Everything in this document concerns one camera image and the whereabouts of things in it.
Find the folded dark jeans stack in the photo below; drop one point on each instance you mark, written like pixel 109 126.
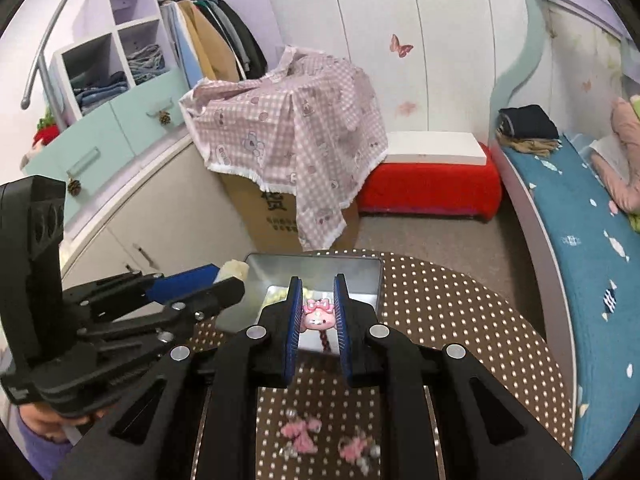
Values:
pixel 100 91

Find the metal tin box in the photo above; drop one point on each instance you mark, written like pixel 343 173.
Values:
pixel 320 266

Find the white low cabinet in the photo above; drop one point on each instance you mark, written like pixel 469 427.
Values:
pixel 165 200

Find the blue printed mattress sheet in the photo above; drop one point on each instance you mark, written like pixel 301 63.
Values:
pixel 590 270

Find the white slab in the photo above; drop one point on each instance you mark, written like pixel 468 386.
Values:
pixel 435 147

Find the red butterfly sticker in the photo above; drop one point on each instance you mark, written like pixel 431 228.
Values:
pixel 400 46

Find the person's left forearm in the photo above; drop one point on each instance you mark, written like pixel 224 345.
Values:
pixel 40 457

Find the pine cone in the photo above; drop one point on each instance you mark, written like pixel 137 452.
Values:
pixel 74 187
pixel 165 118

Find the folded light jeans stack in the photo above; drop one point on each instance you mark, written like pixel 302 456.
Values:
pixel 145 62

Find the green pillow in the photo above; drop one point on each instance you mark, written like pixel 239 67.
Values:
pixel 636 107

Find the grey metal handrail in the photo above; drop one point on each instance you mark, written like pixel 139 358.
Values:
pixel 45 45

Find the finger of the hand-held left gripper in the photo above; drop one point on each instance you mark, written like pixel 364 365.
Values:
pixel 185 280
pixel 215 296

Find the red knitted plush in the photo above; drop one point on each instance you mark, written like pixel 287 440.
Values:
pixel 47 132

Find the dark hanging jackets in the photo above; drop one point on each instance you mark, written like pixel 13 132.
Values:
pixel 245 45

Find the pink long pillow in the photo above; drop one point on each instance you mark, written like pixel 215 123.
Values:
pixel 622 170

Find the teal bunk bed frame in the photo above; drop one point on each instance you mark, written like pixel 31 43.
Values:
pixel 530 35

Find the teal drawer chest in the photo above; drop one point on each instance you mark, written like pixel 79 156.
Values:
pixel 115 135

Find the lilac stepped shelf unit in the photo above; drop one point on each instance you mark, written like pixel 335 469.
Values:
pixel 131 0

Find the beige plush toy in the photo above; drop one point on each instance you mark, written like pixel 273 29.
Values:
pixel 31 152

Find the white pillow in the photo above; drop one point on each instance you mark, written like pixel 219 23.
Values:
pixel 602 147

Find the light blue hanging shirt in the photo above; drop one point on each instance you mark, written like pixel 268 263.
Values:
pixel 182 55

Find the white wardrobe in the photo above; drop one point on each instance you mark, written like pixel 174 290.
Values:
pixel 350 35

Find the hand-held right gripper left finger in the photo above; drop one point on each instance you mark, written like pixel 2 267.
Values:
pixel 294 330

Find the brown polka-dot tablecloth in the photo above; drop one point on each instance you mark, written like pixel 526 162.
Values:
pixel 450 310

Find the pink checked cloth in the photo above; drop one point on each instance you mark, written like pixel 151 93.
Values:
pixel 300 135

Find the folded dark clothes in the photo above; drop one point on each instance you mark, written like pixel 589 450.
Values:
pixel 530 121

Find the folded tan cloth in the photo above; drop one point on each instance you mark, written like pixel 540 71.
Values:
pixel 532 146

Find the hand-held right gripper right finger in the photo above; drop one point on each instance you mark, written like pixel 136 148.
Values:
pixel 342 330

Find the pale pink butterfly sticker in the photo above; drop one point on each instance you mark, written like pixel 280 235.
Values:
pixel 406 108

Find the tan hanging coat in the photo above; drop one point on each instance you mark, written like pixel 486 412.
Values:
pixel 210 45

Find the cardboard box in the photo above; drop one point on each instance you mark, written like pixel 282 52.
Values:
pixel 270 215

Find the pink bow hair clip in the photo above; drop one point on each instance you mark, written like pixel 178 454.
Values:
pixel 356 449
pixel 300 432

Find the person's left hand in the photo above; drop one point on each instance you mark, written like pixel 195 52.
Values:
pixel 45 421

